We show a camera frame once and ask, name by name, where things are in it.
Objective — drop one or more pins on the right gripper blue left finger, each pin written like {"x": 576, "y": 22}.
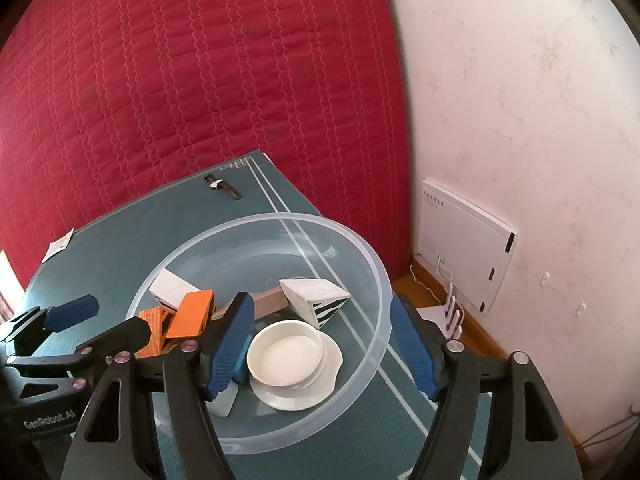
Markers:
{"x": 116, "y": 437}

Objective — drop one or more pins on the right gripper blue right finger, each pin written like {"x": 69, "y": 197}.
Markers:
{"x": 526, "y": 437}

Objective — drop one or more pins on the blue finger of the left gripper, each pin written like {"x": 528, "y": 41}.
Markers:
{"x": 131, "y": 335}
{"x": 70, "y": 314}

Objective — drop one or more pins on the white striped triangular block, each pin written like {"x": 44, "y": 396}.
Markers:
{"x": 169, "y": 290}

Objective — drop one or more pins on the white power adapter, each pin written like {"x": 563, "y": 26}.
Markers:
{"x": 221, "y": 406}

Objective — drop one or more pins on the orange rectangular-face wedge block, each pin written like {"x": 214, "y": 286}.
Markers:
{"x": 193, "y": 314}

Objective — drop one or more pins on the blue wedge block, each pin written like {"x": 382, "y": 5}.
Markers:
{"x": 240, "y": 373}

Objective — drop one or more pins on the white ceramic cup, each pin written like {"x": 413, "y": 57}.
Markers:
{"x": 293, "y": 366}

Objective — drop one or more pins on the white striped wedge block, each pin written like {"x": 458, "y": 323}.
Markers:
{"x": 314, "y": 300}

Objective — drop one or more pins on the orange striped triangular block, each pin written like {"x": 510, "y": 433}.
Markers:
{"x": 159, "y": 319}

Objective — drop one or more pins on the white paper leaflet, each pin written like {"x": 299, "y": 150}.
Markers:
{"x": 58, "y": 245}

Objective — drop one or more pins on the brown rectangular block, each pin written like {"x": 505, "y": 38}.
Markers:
{"x": 266, "y": 303}

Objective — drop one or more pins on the white wifi router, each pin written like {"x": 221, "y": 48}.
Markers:
{"x": 448, "y": 317}

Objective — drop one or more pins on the clear plastic bowl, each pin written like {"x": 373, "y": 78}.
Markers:
{"x": 255, "y": 254}

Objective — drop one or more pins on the red quilted mattress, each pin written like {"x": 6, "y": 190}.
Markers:
{"x": 103, "y": 101}

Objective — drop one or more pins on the white wall panel box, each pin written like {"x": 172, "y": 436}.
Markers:
{"x": 464, "y": 244}

